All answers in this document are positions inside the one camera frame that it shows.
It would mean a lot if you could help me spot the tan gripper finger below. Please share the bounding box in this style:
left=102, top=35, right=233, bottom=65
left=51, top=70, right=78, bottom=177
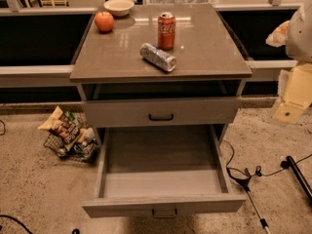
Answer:
left=272, top=63, right=312, bottom=124
left=265, top=20, right=290, bottom=48

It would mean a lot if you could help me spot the silver blue redbull can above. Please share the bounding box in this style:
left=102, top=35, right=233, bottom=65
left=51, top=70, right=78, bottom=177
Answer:
left=139, top=43, right=176, bottom=72

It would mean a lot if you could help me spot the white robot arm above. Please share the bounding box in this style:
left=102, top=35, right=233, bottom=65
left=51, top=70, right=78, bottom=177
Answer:
left=265, top=0, right=312, bottom=125

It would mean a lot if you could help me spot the red coca-cola can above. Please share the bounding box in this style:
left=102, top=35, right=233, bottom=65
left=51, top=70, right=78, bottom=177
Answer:
left=158, top=12, right=176, bottom=50

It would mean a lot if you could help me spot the grey drawer cabinet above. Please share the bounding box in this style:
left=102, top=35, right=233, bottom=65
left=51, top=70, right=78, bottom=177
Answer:
left=69, top=3, right=254, bottom=219

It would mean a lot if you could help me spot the open grey middle drawer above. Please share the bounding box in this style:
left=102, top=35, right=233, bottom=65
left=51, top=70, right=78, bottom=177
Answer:
left=83, top=125, right=246, bottom=218

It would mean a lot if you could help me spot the closed grey top drawer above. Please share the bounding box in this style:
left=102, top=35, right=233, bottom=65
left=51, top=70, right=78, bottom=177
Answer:
left=82, top=97, right=239, bottom=128

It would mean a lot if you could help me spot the black pole on floor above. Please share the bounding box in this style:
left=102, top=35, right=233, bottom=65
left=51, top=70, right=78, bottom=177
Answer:
left=281, top=156, right=312, bottom=203

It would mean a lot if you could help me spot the grabber stick on floor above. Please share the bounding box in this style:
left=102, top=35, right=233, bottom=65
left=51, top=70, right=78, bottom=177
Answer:
left=226, top=168, right=272, bottom=234

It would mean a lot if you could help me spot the white bowl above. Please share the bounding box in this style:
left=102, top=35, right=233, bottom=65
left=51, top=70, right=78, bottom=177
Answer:
left=103, top=0, right=135, bottom=17

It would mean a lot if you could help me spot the red apple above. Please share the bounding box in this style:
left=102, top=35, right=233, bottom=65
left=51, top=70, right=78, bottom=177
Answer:
left=95, top=12, right=114, bottom=32

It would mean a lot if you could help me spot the brown snack bag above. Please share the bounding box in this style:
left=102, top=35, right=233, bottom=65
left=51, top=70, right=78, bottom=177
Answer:
left=38, top=106, right=86, bottom=150

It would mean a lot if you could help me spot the black cable right floor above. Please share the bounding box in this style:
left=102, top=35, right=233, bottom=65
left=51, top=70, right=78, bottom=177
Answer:
left=222, top=139, right=312, bottom=177

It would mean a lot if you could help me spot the black cable floor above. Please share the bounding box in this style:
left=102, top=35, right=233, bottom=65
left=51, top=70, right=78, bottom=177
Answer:
left=222, top=139, right=312, bottom=177
left=0, top=214, right=81, bottom=234

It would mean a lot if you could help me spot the wire basket on floor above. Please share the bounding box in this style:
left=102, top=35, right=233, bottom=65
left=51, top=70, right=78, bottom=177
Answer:
left=38, top=107, right=99, bottom=164

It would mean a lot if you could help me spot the black cable left floor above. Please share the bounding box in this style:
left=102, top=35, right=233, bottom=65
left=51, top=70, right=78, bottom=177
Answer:
left=0, top=214, right=81, bottom=234

